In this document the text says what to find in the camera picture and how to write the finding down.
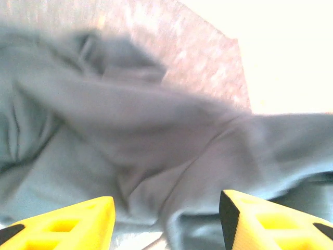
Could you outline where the grey t-shirt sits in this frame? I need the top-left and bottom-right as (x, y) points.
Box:
(0, 26), (333, 250)

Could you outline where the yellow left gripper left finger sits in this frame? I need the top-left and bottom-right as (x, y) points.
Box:
(0, 196), (116, 250)

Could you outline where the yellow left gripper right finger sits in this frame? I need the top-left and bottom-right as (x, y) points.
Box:
(219, 189), (333, 250)

